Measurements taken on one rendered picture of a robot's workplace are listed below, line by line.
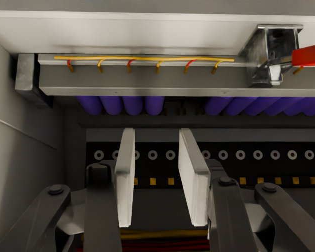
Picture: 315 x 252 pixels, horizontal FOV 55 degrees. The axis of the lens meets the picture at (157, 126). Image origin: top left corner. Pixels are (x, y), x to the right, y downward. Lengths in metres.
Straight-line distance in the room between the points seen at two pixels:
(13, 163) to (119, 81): 0.10
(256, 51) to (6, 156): 0.19
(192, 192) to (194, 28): 0.10
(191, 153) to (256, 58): 0.08
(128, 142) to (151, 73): 0.07
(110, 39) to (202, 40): 0.06
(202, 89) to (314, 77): 0.08
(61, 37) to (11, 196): 0.12
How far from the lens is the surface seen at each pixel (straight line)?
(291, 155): 0.39
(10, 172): 0.25
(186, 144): 0.18
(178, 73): 0.23
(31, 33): 0.21
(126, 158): 0.16
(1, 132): 0.24
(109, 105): 0.28
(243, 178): 0.36
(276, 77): 0.20
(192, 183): 0.15
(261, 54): 0.20
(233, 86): 0.23
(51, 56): 0.23
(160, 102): 0.27
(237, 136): 0.37
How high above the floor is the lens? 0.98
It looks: 5 degrees up
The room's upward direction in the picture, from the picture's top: 180 degrees counter-clockwise
